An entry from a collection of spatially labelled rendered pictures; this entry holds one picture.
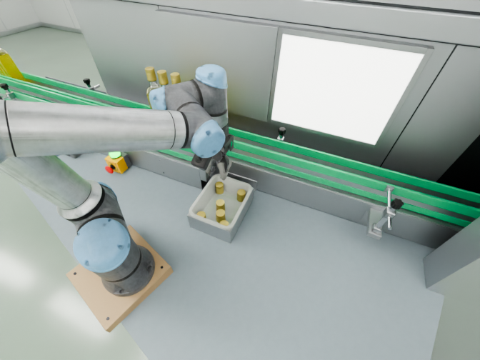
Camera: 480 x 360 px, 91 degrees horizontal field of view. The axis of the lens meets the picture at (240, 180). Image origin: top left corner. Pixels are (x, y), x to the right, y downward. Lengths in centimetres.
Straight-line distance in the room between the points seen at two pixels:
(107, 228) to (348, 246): 78
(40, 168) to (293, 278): 73
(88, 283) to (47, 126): 58
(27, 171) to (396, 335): 99
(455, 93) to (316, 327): 79
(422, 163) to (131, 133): 98
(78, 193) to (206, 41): 67
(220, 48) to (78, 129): 67
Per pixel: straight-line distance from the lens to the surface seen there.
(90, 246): 66
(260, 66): 93
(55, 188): 65
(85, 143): 42
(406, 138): 103
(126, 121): 43
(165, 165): 105
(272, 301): 81
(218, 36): 97
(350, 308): 87
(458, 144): 107
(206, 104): 62
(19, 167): 61
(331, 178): 91
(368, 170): 96
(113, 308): 84
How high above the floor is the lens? 153
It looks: 47 degrees down
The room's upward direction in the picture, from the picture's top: 2 degrees clockwise
